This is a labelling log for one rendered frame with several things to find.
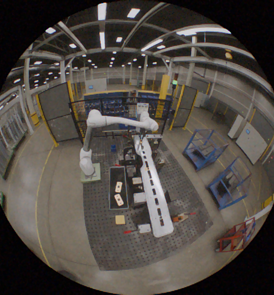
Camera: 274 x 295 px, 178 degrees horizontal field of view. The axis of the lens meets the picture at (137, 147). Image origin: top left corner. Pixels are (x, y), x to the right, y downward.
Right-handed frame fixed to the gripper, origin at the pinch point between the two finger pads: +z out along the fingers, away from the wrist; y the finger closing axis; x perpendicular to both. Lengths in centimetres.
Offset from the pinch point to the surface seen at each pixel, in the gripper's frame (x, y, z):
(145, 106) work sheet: 55, 15, -32
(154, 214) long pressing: -95, -5, 6
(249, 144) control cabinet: -22, 782, 21
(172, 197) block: -84, 15, 3
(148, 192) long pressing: -74, -6, 6
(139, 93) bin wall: 201, 30, -34
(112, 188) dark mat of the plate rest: -71, -38, -10
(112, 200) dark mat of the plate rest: -81, -38, -10
